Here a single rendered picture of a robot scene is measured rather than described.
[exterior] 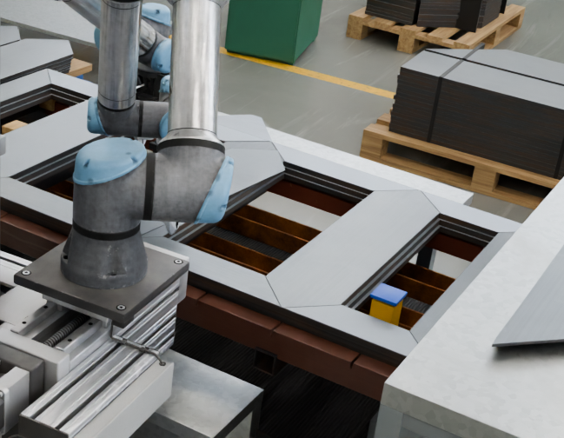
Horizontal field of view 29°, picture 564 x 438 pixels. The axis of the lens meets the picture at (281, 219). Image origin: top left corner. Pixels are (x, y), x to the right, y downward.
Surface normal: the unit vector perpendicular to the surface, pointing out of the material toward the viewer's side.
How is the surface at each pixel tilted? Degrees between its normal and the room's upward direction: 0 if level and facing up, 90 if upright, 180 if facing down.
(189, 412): 0
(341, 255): 0
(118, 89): 110
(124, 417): 90
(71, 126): 0
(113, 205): 92
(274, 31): 90
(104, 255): 72
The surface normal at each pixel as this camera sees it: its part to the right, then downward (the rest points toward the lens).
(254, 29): -0.26, 0.40
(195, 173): 0.22, -0.22
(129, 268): 0.66, 0.12
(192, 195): 0.15, 0.23
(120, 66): 0.15, 0.73
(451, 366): 0.12, -0.89
